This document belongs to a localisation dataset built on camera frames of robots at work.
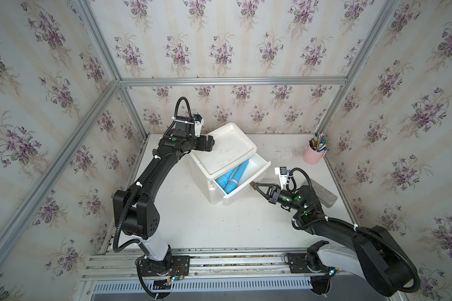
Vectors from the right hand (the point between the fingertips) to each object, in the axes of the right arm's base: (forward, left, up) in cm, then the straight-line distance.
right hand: (258, 188), depth 73 cm
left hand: (+22, +23, +4) cm, 32 cm away
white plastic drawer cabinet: (+18, +11, +3) cm, 21 cm away
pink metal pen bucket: (+29, -34, -16) cm, 48 cm away
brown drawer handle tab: (+1, +2, +1) cm, 3 cm away
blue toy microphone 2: (+3, +14, +1) cm, 14 cm away
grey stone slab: (+6, -35, -18) cm, 40 cm away
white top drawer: (+12, -1, -3) cm, 13 cm away
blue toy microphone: (+1, +10, 0) cm, 10 cm away
